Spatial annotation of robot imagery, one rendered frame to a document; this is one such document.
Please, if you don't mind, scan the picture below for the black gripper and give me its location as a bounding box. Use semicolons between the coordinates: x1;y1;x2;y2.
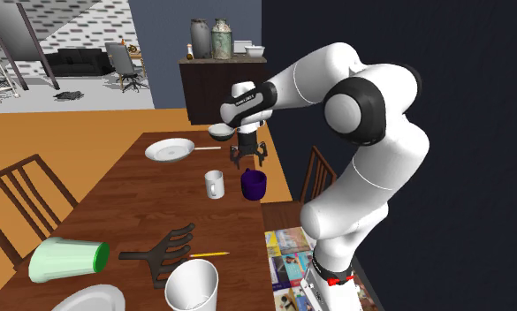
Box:
230;126;270;170

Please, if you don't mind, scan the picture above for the purple mug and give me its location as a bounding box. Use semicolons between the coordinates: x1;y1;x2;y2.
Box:
240;167;268;201

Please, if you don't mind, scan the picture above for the small black and white bowl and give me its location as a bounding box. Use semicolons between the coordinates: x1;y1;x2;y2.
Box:
208;123;236;142

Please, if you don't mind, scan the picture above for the white mug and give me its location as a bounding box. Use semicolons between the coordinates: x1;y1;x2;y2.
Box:
204;170;226;201

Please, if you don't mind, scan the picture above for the brown wooden slatted chair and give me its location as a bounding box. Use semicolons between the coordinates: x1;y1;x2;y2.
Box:
0;153;80;272
261;145;339;233

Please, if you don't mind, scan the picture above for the dark cabinet with jugs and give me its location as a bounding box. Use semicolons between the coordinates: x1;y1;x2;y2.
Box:
178;17;270;126

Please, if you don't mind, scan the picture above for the white frying pan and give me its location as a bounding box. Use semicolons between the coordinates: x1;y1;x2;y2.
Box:
144;137;222;163

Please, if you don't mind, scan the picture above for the yellow pencil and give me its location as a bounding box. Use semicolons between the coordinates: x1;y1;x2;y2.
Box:
188;251;232;259

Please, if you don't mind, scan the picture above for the picture-patterned robot stand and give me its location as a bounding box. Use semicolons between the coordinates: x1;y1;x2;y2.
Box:
264;227;385;311

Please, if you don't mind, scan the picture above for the brown wooden dining table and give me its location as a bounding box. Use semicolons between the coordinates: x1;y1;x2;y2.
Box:
0;130;278;311

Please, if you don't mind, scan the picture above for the dark brown pronged spatula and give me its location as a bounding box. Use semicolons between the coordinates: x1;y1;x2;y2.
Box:
118;222;197;290

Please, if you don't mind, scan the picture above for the tall white cup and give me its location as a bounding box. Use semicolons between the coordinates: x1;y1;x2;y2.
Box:
163;258;220;311

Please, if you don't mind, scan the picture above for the grey office chair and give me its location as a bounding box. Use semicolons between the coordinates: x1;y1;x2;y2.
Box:
106;42;151;94

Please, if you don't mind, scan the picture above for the black sofa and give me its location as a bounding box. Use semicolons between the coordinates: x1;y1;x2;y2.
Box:
45;47;114;78

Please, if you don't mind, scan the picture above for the pale green cup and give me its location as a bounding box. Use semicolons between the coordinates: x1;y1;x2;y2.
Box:
27;236;111;284

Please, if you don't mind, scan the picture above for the white plate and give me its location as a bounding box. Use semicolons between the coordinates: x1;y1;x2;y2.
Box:
49;284;127;311

